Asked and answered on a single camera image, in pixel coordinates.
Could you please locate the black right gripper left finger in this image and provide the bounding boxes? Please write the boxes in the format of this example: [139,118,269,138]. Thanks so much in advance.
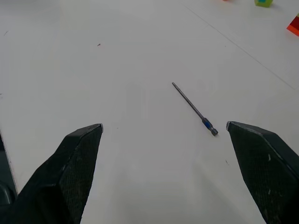
[0,123,104,224]

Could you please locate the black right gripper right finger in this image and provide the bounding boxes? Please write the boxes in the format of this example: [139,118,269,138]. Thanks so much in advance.
[226,121,299,224]

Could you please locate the long steel screwdriver bit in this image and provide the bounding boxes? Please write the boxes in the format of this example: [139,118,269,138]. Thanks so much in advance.
[171,82,219,137]

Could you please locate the orange and red block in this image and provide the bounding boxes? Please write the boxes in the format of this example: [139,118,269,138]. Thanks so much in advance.
[286,13,299,36]

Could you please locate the green cube with blue face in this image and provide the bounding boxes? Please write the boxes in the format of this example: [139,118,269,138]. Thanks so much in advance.
[254,0,274,8]

